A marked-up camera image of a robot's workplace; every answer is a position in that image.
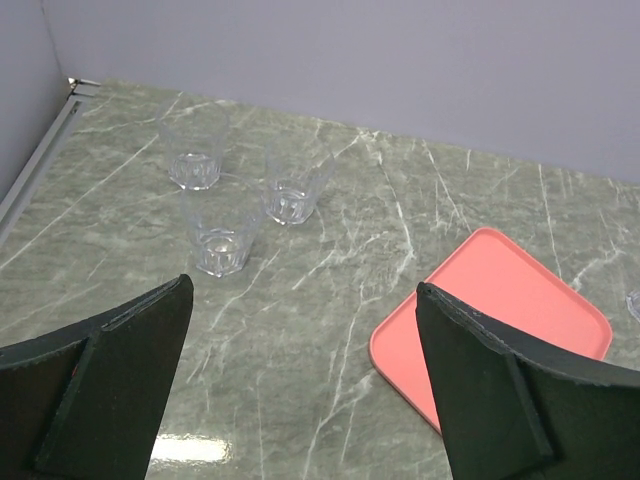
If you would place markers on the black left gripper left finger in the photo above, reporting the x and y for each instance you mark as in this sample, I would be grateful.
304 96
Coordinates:
86 401

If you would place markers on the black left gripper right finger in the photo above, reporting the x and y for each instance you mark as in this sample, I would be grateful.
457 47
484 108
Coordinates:
513 406

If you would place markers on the clear faceted glass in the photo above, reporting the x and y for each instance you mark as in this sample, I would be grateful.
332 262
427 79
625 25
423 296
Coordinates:
222 223
632 300
298 167
193 132

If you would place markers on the pink plastic tray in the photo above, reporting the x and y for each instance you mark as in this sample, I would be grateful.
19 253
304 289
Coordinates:
494 275

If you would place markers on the aluminium table edge rail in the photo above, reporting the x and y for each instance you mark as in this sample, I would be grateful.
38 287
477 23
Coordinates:
33 172

